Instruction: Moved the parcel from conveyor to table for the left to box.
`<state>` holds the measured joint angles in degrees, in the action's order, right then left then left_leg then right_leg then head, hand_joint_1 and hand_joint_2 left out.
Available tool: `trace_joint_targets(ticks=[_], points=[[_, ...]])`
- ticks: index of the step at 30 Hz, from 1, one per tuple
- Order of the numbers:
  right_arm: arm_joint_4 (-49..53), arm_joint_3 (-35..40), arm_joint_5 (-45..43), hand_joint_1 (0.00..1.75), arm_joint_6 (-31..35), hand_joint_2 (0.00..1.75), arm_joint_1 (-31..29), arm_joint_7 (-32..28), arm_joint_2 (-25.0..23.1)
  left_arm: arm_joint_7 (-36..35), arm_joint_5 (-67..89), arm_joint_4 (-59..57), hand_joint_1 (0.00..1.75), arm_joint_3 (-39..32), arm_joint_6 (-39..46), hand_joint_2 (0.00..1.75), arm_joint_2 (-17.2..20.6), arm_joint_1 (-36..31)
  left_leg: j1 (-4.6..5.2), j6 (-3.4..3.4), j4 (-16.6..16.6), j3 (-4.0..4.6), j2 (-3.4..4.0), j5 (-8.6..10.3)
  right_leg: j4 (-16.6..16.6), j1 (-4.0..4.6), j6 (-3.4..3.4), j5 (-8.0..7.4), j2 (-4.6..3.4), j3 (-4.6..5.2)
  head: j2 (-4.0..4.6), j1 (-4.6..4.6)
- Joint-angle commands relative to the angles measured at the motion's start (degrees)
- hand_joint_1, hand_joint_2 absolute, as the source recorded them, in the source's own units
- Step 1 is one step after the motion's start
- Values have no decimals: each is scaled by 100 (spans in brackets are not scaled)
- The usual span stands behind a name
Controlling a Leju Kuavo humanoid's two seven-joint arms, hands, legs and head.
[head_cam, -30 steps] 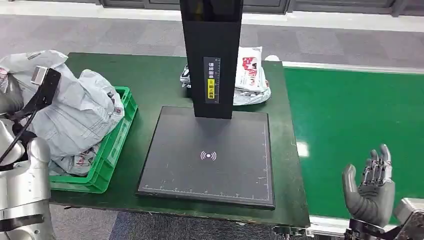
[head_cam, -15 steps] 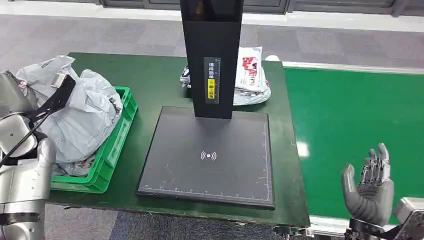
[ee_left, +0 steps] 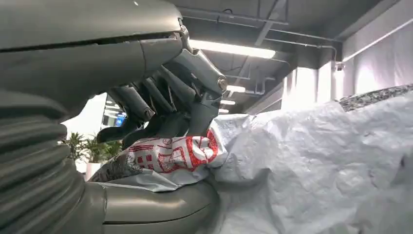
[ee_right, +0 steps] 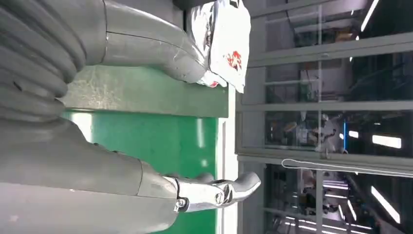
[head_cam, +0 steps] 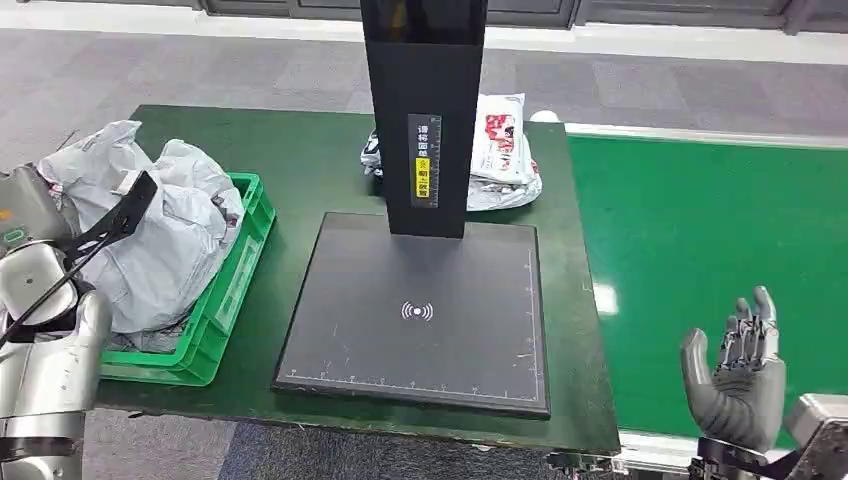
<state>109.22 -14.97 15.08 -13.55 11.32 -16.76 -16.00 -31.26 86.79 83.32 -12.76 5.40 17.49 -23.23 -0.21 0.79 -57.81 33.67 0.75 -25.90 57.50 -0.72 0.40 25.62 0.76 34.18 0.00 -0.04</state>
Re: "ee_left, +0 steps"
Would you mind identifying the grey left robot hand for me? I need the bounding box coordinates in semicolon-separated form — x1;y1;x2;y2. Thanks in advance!
0;0;229;234

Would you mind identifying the white parcel with red print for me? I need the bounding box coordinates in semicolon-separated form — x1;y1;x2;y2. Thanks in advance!
127;128;229;176

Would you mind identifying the blue lit monitor screen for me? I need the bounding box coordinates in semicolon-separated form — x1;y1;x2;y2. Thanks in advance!
114;113;127;128

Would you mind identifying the green potted plant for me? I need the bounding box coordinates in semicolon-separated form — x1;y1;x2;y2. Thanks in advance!
60;132;87;162
83;136;108;164
103;139;124;159

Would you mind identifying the white plant pot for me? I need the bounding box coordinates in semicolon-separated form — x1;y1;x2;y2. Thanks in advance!
85;162;105;181

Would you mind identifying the ribbed grey left arm sleeve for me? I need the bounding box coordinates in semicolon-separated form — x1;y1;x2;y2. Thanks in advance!
0;89;89;234

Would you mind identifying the black and white speckled parcel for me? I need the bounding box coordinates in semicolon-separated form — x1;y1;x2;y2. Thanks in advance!
89;151;144;183
338;83;413;113

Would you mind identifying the long ceiling lamp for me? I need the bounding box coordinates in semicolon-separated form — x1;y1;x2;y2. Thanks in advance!
188;39;277;60

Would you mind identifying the large white woven parcel bag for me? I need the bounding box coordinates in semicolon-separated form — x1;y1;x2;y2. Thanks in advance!
195;92;413;234

